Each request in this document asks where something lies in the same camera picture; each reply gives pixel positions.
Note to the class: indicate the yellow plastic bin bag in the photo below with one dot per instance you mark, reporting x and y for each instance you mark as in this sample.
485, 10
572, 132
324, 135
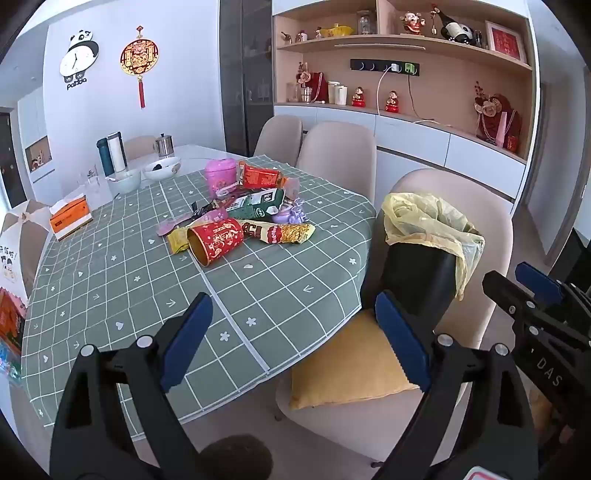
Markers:
429, 217

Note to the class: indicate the dark glass cabinet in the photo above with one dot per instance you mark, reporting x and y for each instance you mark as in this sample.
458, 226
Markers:
244, 69

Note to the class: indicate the white charger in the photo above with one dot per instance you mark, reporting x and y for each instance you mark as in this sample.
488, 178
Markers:
395, 68

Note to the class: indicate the white bowl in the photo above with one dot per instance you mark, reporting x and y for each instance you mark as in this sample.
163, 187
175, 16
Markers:
161, 170

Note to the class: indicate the green white milk carton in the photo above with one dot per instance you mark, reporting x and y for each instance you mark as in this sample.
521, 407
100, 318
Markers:
258, 203

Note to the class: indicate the red seated figurine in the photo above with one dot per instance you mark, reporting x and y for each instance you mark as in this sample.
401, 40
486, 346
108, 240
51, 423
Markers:
412, 23

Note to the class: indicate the red orange snack packet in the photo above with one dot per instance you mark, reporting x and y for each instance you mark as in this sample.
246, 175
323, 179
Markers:
258, 177

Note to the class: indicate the purple plastic wrapper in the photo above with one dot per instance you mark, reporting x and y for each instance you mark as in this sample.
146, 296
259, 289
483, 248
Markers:
291, 212

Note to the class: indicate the small red doll figurine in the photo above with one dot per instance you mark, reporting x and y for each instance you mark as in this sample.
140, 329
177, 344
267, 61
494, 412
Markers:
392, 102
358, 97

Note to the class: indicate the gold red snack bag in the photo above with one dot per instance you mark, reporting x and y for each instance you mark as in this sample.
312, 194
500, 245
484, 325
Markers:
281, 233

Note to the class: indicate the black power strip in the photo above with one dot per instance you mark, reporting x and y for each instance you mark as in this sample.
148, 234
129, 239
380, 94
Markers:
364, 65

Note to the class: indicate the yellow wrapper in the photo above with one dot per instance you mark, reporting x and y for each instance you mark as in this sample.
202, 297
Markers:
176, 242

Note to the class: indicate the small brown pink packet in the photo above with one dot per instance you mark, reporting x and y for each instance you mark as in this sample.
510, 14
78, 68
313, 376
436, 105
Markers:
293, 188

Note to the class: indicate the white tall cabinet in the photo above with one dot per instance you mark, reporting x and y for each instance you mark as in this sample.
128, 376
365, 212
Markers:
34, 124

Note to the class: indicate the dark brown round object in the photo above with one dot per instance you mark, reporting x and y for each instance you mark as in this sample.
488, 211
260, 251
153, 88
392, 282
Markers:
235, 457

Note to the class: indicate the wooden wall shelf unit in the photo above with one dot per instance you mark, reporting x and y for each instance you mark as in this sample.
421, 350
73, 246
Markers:
443, 78

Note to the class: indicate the white canister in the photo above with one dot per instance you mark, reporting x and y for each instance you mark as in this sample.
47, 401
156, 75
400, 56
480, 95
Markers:
339, 93

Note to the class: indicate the dark red bust with flowers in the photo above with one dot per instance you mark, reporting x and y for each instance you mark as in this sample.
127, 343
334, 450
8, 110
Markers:
496, 117

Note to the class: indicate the pink wrapper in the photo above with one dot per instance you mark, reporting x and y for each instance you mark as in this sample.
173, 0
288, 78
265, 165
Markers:
175, 225

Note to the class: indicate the wine bottle in panda holder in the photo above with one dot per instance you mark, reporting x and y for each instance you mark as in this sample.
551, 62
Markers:
455, 28

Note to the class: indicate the pink plastic cup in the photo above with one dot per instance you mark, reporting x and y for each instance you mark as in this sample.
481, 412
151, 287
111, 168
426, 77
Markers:
220, 175

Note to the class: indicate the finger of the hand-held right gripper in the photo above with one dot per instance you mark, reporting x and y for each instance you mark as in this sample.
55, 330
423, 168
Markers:
521, 318
538, 282

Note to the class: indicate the orange white tissue box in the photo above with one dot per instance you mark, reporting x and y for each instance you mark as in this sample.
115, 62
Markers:
69, 214

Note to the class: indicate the red gold hanging ornament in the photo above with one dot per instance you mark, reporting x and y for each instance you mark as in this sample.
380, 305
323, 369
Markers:
138, 57

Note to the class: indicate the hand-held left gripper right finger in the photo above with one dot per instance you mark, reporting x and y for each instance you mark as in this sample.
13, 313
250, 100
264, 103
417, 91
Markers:
401, 344

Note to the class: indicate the glass jar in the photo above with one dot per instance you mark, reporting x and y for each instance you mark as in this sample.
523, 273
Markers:
366, 22

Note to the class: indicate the dark red gift bag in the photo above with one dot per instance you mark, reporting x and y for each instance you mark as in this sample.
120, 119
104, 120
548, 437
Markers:
319, 87

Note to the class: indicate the steel pot with lid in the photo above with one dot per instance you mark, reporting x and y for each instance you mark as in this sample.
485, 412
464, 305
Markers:
164, 145

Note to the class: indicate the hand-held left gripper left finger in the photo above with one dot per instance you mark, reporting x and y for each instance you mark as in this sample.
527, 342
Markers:
187, 344

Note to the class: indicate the green charger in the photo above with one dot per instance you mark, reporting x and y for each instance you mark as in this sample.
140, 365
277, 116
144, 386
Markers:
410, 69

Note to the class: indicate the vase with pink flowers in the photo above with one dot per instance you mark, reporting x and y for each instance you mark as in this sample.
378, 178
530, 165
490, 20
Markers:
303, 85

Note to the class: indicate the orange colourful bag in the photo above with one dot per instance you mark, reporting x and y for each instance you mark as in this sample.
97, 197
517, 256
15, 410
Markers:
9, 323

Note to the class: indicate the red paper cup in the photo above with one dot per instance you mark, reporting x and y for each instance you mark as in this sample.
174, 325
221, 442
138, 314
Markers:
214, 240

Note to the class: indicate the teal thermos bottle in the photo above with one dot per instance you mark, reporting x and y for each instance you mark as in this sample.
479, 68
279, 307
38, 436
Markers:
105, 157

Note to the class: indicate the dark snack wrapper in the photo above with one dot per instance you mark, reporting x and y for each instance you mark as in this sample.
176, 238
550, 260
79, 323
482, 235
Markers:
207, 207

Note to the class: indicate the red picture frame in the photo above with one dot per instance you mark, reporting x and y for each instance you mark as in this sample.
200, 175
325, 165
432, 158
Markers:
505, 42

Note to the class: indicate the pale green bowl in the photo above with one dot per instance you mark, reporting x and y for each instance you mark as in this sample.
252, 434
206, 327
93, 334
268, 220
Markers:
124, 182

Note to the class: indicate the yellow dish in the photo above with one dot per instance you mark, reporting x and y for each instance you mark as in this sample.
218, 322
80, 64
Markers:
338, 31

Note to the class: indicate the panda wall clock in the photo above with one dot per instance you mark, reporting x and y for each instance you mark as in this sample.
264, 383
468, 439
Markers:
79, 57

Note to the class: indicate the black trash bin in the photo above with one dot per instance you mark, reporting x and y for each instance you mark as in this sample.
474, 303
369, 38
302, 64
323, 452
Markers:
415, 277

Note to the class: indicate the yellow seat cushion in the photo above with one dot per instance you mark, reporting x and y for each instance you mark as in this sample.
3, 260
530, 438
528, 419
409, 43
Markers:
351, 364

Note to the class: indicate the white sideboard cabinet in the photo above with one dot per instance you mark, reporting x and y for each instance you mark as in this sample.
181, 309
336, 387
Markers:
415, 143

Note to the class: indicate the clear drinking glass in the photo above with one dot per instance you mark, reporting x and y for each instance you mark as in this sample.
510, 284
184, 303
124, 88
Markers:
92, 184

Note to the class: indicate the green checked tablecloth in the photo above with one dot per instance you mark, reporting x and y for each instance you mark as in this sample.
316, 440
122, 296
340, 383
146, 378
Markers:
138, 277

